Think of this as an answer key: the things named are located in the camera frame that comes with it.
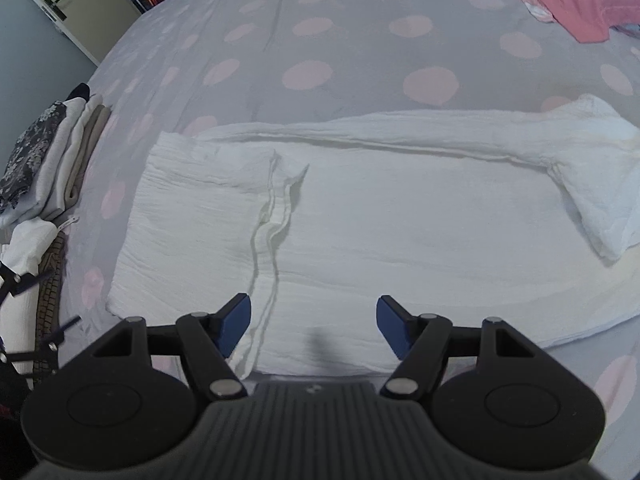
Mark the bed with dotted grey sheet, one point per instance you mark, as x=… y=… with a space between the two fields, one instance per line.
x=350 y=35

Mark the black cloth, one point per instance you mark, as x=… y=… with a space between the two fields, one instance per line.
x=79 y=91

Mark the white folded garment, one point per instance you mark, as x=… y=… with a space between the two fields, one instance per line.
x=30 y=245

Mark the beige folded garment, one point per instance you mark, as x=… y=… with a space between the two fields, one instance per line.
x=87 y=160

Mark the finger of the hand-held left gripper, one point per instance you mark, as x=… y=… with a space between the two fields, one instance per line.
x=50 y=344
x=15 y=280

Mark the white crinkled garment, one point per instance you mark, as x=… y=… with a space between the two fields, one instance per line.
x=400 y=220

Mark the light grey folded garment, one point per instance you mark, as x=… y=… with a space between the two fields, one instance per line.
x=60 y=160

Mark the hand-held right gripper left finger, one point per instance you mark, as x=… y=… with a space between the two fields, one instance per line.
x=235 y=325

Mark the beige door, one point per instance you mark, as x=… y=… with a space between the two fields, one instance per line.
x=90 y=10

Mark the brown knit garment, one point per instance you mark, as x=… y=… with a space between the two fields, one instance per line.
x=50 y=285

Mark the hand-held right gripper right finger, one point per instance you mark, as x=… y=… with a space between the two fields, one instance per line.
x=392 y=325

